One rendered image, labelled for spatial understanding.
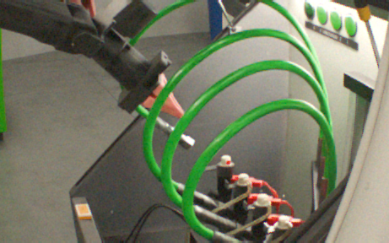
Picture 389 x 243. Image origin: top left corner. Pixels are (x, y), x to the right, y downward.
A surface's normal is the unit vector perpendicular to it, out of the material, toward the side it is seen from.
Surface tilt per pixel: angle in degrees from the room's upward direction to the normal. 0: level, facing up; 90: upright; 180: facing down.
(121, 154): 90
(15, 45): 90
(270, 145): 90
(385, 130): 76
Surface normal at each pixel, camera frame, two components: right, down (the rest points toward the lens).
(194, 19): 0.40, 0.31
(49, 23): 0.32, 0.58
